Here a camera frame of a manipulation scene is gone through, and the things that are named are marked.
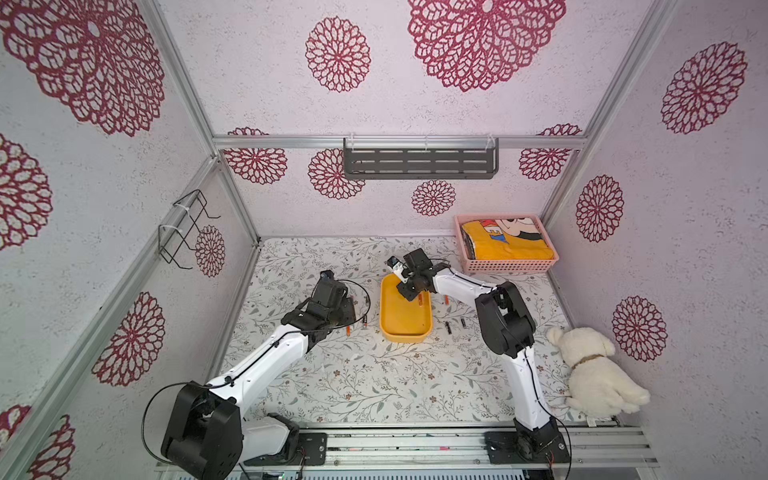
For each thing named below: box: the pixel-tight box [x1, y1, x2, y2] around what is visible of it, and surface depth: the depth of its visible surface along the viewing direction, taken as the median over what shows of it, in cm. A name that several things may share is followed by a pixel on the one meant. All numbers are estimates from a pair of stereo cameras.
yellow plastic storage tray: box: [379, 273, 433, 343], surface depth 99 cm
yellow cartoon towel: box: [462, 218, 554, 260], surface depth 112 cm
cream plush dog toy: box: [546, 327, 651, 418], surface depth 79 cm
